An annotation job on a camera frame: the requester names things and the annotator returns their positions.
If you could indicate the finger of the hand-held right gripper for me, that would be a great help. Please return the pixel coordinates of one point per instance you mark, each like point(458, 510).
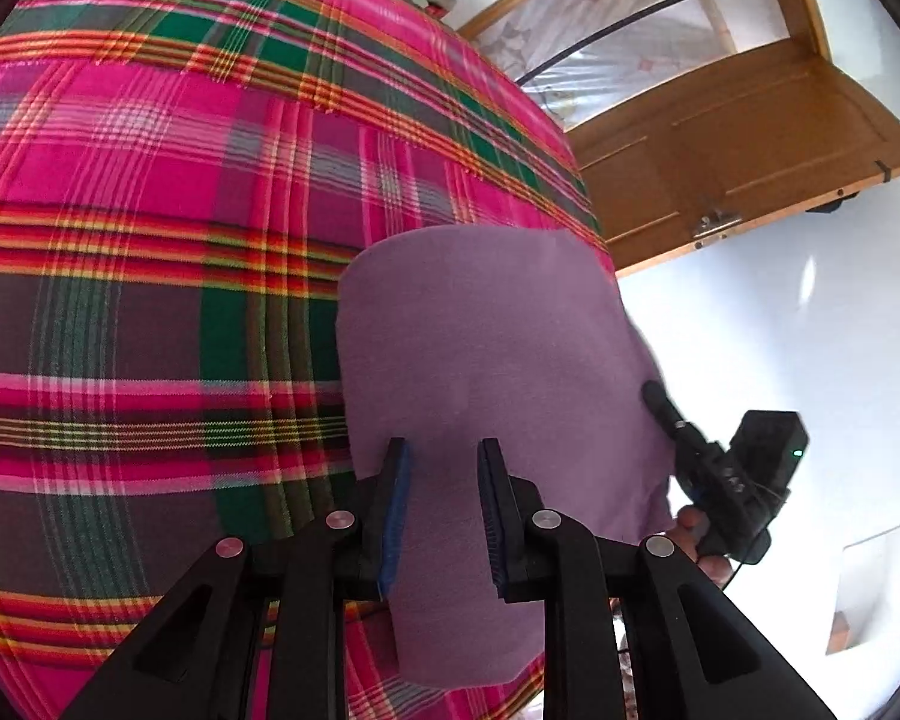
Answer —
point(667, 416)

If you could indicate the wooden door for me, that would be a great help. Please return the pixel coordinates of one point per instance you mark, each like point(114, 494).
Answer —
point(757, 150)

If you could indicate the pink plaid blanket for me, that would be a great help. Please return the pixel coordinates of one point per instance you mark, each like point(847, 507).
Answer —
point(157, 240)

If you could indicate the purple fleece garment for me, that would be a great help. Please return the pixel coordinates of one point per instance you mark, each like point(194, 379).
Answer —
point(495, 337)

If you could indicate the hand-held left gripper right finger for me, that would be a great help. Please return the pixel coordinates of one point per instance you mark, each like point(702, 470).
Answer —
point(491, 532)

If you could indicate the person's right hand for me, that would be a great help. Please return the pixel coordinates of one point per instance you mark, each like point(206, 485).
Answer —
point(694, 529)

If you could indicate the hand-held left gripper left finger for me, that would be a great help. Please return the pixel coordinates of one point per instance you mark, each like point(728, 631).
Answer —
point(396, 517)

